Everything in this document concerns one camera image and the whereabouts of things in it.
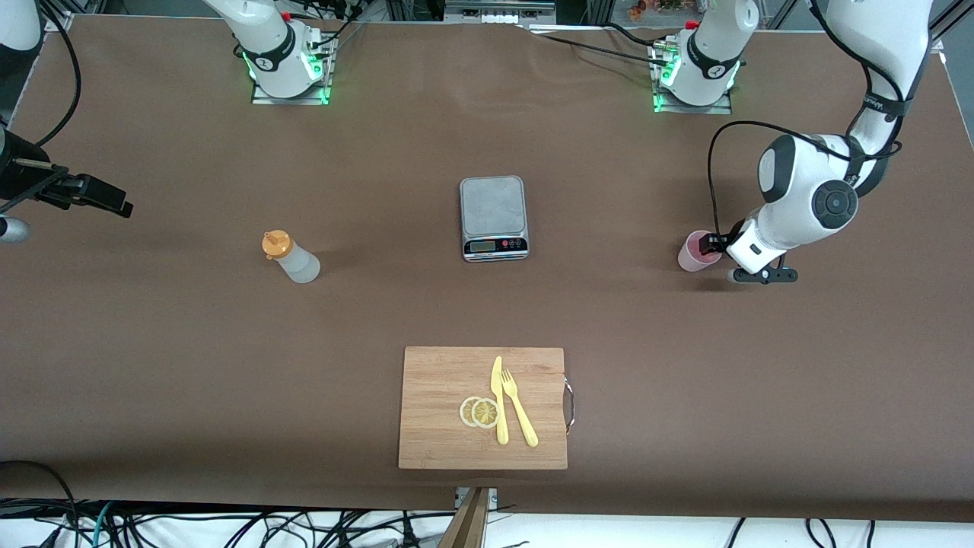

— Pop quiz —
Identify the pink plastic cup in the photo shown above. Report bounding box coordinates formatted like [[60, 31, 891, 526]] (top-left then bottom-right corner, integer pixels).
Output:
[[677, 230, 724, 272]]

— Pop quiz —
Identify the clear sauce bottle orange cap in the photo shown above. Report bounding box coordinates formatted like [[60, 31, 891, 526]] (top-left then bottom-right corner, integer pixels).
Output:
[[262, 229, 321, 285]]

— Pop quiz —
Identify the brown table cover sheet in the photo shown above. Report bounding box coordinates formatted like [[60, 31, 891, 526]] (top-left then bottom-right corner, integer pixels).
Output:
[[0, 14, 974, 524]]

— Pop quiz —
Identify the silver digital kitchen scale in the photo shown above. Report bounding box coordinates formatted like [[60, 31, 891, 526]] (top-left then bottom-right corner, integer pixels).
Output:
[[459, 176, 530, 263]]

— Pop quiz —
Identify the orange background object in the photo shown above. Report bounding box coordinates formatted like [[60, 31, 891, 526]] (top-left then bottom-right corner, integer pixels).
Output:
[[626, 0, 689, 21]]

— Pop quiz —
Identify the yellow plastic fork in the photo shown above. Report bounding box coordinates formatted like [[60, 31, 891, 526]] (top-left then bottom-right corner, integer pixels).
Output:
[[501, 368, 540, 448]]

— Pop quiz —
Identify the yellow plastic knife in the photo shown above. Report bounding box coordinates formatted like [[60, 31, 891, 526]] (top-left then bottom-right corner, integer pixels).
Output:
[[490, 355, 509, 446]]

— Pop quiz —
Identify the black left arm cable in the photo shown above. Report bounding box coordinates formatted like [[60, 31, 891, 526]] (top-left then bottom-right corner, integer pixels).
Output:
[[706, 0, 906, 238]]

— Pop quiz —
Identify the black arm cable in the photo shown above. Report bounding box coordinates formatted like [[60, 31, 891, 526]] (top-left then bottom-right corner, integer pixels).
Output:
[[38, 0, 84, 149], [706, 0, 906, 238]]

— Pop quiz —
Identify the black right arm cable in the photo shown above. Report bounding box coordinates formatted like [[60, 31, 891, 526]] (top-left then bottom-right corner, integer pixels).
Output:
[[38, 0, 84, 149]]

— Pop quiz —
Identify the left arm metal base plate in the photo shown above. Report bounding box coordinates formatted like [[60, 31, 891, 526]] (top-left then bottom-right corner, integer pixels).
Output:
[[651, 38, 733, 115]]

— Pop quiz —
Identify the aluminium frame profile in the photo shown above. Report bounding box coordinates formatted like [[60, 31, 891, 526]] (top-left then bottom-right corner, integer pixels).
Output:
[[42, 0, 77, 33], [930, 0, 974, 54]]

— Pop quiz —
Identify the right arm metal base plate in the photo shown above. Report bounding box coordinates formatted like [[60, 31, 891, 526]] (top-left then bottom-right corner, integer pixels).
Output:
[[251, 34, 334, 106]]

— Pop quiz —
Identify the teal cable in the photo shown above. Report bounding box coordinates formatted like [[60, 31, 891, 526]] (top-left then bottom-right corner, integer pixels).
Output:
[[90, 502, 115, 548]]

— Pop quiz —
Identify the wooden post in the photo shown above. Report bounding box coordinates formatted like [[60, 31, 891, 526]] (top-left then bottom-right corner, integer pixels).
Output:
[[438, 487, 492, 548]]

